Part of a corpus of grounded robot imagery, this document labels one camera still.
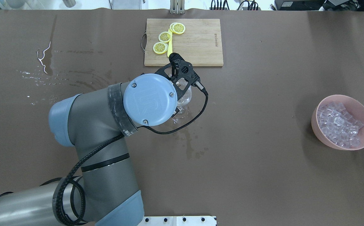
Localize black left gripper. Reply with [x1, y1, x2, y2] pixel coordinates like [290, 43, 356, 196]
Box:
[155, 53, 201, 100]

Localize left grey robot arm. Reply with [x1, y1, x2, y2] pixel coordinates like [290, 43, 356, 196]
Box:
[0, 53, 208, 226]

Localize clear wine glass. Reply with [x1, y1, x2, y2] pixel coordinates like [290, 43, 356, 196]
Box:
[173, 87, 193, 124]

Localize clear ice cubes pile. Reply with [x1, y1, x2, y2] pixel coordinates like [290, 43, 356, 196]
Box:
[316, 102, 364, 148]

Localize yellow plastic knife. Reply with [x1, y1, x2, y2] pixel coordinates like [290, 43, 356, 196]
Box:
[166, 28, 173, 57]

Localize middle lemon slice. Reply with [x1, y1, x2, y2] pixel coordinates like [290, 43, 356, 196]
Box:
[158, 31, 173, 43]

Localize bamboo cutting board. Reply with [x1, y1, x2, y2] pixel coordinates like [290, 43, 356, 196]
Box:
[144, 19, 224, 66]

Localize lemon slice under top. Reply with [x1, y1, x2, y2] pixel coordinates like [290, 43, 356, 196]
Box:
[169, 22, 176, 33]

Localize pink bowl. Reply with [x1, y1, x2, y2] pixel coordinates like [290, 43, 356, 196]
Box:
[310, 94, 364, 150]

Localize lemon slice near handle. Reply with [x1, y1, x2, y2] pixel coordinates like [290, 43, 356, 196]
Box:
[153, 42, 168, 55]

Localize aluminium frame post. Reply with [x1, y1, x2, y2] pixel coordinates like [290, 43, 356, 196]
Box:
[170, 0, 186, 14]

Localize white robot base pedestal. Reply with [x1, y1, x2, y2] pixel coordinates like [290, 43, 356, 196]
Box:
[138, 216, 218, 226]

